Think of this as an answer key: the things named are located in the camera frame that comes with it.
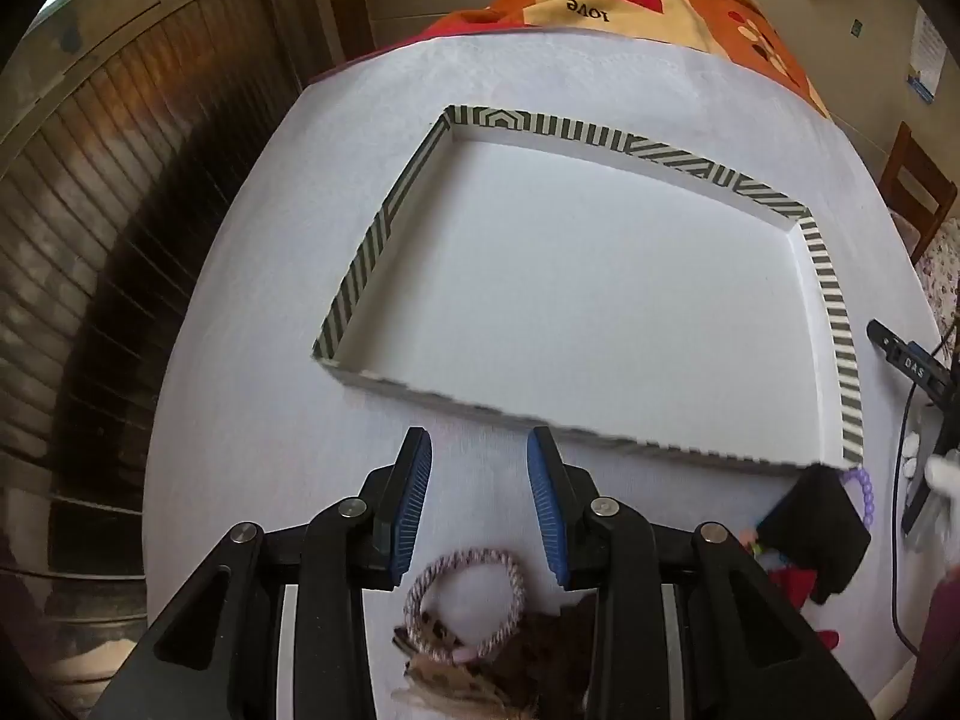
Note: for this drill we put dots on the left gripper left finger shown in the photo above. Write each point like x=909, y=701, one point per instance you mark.
x=401, y=492

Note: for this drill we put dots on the striped black white box tray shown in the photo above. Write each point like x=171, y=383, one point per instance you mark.
x=544, y=270

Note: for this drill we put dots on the wall calendar poster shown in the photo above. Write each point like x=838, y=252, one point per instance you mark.
x=928, y=54

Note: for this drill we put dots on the floral bedding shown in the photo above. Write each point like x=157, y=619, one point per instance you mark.
x=938, y=274

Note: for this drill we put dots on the black fabric headband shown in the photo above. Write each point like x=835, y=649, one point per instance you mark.
x=823, y=524

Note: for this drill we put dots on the wooden chair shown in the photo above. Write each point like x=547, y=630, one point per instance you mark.
x=916, y=191

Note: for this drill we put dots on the orange patterned love blanket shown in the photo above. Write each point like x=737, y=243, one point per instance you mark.
x=734, y=30

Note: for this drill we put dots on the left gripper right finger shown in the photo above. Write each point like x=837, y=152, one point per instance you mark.
x=562, y=494

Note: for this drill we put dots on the red satin bow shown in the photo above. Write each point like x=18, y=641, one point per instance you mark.
x=795, y=583

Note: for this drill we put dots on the white table cover cloth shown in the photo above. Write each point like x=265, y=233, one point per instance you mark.
x=251, y=427

